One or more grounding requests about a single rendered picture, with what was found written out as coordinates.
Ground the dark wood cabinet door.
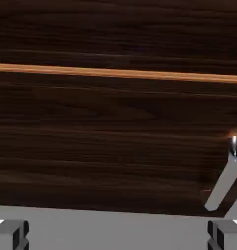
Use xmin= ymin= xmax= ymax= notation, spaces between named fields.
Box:
xmin=0 ymin=71 xmax=237 ymax=218
xmin=0 ymin=0 xmax=237 ymax=76

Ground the dark wood cabinet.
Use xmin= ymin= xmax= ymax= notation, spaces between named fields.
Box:
xmin=0 ymin=0 xmax=237 ymax=218

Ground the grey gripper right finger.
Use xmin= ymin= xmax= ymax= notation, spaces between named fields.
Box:
xmin=207 ymin=219 xmax=237 ymax=250

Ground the silver curved metal handle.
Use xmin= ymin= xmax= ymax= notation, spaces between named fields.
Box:
xmin=203 ymin=134 xmax=237 ymax=212

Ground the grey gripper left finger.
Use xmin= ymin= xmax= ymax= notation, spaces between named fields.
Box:
xmin=0 ymin=219 xmax=30 ymax=250

